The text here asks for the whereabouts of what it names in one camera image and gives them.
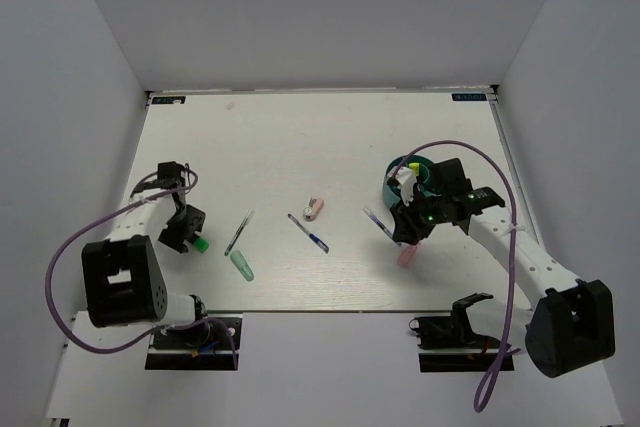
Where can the pink white small stapler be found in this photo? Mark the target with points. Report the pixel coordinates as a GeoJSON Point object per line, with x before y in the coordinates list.
{"type": "Point", "coordinates": [313, 208]}

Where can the left corner label sticker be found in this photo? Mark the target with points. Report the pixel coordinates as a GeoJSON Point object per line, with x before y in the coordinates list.
{"type": "Point", "coordinates": [168, 100]}

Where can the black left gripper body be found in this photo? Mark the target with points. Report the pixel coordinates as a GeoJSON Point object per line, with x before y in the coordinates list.
{"type": "Point", "coordinates": [180, 226]}

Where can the black yellow highlighter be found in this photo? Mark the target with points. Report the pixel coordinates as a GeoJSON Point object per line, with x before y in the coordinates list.
{"type": "Point", "coordinates": [415, 167]}

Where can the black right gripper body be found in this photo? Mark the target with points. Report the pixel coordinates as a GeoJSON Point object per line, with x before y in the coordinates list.
{"type": "Point", "coordinates": [423, 214]}

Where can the black green highlighter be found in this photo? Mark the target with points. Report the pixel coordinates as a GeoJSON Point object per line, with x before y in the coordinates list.
{"type": "Point", "coordinates": [199, 243]}

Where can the green clear gel pen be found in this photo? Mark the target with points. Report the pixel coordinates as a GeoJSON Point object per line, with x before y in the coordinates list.
{"type": "Point", "coordinates": [246, 220]}

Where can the blue clear gel pen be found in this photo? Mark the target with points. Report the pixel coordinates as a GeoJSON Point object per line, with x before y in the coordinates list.
{"type": "Point", "coordinates": [371, 216]}

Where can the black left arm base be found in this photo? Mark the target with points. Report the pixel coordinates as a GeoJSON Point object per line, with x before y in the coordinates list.
{"type": "Point", "coordinates": [211, 347]}

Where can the pink correction pen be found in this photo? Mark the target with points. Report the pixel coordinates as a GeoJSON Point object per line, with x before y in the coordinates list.
{"type": "Point", "coordinates": [406, 256]}

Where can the corner label sticker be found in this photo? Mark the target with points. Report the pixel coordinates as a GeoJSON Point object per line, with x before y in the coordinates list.
{"type": "Point", "coordinates": [468, 97]}
{"type": "Point", "coordinates": [168, 100]}

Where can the right corner label sticker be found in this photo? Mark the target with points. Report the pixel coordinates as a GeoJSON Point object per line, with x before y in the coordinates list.
{"type": "Point", "coordinates": [468, 97]}

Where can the teal round divided organizer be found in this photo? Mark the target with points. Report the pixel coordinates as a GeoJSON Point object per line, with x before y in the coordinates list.
{"type": "Point", "coordinates": [425, 183]}

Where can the mint green correction pen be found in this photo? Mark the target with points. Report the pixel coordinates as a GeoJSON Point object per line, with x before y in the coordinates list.
{"type": "Point", "coordinates": [242, 265]}

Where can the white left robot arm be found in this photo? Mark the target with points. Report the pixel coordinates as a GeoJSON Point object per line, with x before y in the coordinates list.
{"type": "Point", "coordinates": [123, 280]}

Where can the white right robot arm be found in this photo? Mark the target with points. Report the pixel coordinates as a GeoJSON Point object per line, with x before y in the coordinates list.
{"type": "Point", "coordinates": [569, 322]}

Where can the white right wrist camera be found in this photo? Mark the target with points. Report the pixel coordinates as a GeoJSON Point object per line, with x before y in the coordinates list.
{"type": "Point", "coordinates": [406, 180]}

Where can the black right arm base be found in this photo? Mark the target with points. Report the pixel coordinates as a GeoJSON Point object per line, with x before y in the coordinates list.
{"type": "Point", "coordinates": [442, 349]}

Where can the blue clear ballpoint pen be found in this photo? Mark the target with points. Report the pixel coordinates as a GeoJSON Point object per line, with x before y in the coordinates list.
{"type": "Point", "coordinates": [315, 239]}

